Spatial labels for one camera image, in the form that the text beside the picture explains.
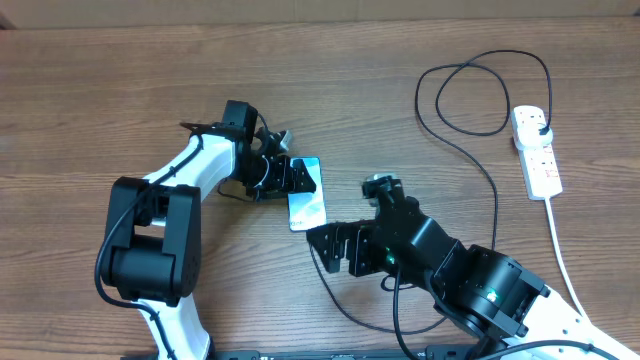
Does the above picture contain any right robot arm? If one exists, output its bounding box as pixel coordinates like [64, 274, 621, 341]
[306, 176, 637, 359]

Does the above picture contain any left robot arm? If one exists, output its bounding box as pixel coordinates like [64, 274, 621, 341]
[94, 100, 320, 359]

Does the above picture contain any black USB charging cable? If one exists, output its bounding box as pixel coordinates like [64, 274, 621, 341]
[308, 49, 554, 336]

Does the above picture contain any white charger adapter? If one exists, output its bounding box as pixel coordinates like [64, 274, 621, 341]
[514, 124, 554, 151]

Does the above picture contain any white power strip cord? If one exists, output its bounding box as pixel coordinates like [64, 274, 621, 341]
[543, 197, 591, 321]

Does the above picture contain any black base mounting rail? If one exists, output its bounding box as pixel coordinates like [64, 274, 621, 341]
[210, 344, 474, 360]

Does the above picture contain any white power strip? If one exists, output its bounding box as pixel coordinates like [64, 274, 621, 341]
[510, 104, 564, 201]

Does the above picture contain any blue Samsung Galaxy smartphone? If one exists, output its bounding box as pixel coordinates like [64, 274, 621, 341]
[288, 157, 327, 232]

